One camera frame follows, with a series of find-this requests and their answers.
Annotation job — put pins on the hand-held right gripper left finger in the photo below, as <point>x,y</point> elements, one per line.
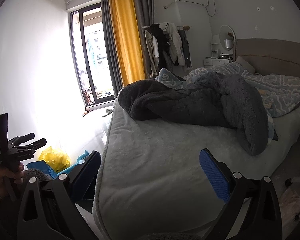
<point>87,173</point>

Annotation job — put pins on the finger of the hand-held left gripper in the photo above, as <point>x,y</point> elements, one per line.
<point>37,145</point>
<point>23,138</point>

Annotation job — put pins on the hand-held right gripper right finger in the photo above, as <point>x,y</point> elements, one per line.
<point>213,175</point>

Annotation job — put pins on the person's left hand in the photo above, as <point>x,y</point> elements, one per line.
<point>0,180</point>

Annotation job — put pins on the yellow plastic bag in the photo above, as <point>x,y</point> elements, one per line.
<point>53,158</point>

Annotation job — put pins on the blue printed packet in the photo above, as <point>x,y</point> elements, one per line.
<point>41,167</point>

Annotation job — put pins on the bed with pale cover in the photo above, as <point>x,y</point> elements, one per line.
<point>152,167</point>

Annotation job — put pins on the grey slipper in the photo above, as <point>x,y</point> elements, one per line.
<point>107,113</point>

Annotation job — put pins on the dark grey fleece blanket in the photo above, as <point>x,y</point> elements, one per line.
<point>202,102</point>

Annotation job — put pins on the light spotted floor rug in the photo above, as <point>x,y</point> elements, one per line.
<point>297,160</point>

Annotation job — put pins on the blue patterned duvet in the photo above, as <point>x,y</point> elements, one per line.
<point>277,87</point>

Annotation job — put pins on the blue printed pillow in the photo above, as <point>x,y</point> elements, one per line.
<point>167,76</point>

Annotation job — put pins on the white dresser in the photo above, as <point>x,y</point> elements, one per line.
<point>215,62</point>

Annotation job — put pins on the beige pillow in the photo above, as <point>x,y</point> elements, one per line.
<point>245,63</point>

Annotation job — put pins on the grey curtain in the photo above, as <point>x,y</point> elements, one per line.
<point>110,42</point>
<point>145,10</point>

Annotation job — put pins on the white shelf organizer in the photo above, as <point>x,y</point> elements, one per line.
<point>215,45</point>

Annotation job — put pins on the dark grey pants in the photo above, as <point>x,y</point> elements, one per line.
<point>186,47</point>

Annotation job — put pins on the silver table lamp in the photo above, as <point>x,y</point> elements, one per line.
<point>228,43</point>

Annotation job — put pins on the white jacket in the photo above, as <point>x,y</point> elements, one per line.
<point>176,45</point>

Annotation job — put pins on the beige padded headboard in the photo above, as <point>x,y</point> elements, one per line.
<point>272,52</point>

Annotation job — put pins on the beige coat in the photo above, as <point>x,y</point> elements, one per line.
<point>150,50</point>

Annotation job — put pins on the black jacket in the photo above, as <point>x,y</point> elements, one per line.
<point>161,45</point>

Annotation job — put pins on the yellow curtain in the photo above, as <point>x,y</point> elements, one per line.
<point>126,35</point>

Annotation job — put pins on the round mirror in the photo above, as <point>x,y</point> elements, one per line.
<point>226,32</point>

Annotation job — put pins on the clothes rack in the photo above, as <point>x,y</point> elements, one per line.
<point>183,27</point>

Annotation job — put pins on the window with dark frame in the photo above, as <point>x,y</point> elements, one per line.
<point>92,55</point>

